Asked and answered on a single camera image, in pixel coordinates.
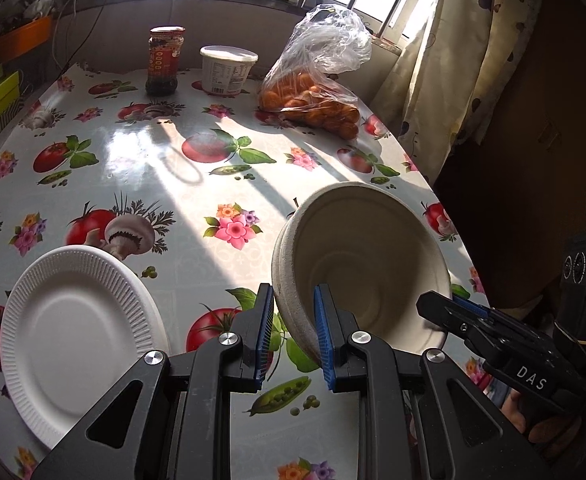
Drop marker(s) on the white plastic tub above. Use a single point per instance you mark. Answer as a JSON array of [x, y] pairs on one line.
[[228, 72]]

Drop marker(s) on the plastic bag of oranges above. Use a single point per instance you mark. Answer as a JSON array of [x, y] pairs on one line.
[[313, 105]]

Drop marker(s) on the glass jar of chili sauce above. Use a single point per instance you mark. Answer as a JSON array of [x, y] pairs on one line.
[[165, 60]]

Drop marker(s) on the white foam plate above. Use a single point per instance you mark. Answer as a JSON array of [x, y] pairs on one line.
[[73, 340]]

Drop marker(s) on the dark wooden cabinet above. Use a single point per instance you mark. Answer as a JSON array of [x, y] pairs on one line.
[[523, 160]]

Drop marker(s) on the beige paper bowl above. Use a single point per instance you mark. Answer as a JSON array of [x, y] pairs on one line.
[[283, 285], [373, 250]]

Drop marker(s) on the orange tray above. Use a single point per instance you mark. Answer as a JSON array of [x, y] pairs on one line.
[[23, 35]]

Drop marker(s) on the white plastic bag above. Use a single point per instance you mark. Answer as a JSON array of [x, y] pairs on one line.
[[33, 5]]

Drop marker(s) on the person's right hand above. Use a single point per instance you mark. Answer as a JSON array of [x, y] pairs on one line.
[[543, 427]]

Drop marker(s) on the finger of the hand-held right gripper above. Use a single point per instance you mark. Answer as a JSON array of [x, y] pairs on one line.
[[438, 310], [470, 306]]

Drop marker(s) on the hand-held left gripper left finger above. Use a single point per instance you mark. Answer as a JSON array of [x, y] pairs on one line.
[[264, 340]]

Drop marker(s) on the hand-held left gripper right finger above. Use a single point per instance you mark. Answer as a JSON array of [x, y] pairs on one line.
[[323, 340]]

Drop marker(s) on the printed vegetable tablecloth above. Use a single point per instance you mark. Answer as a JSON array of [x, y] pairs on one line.
[[148, 160]]

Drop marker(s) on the cream patterned curtain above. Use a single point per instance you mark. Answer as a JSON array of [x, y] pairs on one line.
[[448, 60]]

